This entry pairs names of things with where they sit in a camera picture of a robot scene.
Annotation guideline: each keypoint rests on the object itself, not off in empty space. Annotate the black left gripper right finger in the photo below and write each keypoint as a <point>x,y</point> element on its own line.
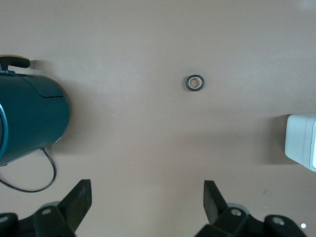
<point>214,205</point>

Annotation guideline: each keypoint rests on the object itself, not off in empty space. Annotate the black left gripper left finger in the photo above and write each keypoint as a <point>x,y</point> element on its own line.
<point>74,205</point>

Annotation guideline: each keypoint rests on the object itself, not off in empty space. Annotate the black electrical tape roll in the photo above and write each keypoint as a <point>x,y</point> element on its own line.
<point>187,83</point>

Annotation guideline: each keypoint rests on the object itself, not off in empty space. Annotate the white round dot sticker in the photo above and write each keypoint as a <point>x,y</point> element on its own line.
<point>303,225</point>

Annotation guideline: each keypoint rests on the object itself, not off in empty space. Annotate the grey storage box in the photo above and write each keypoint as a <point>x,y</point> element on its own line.
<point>298,138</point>

